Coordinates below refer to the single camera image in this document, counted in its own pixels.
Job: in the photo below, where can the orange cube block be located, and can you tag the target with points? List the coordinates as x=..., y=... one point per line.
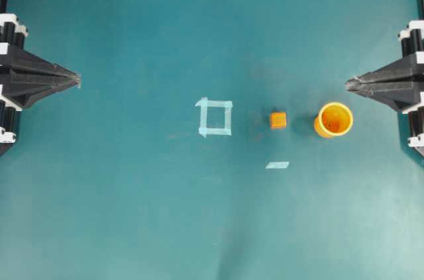
x=278, y=120

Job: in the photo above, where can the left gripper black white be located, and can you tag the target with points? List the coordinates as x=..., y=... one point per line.
x=399, y=84

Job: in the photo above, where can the light blue tape square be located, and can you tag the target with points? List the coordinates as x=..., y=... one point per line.
x=204, y=103

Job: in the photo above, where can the yellow plastic cup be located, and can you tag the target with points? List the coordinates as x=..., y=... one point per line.
x=334, y=119

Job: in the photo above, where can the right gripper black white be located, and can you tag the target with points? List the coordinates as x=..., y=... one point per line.
x=20, y=92

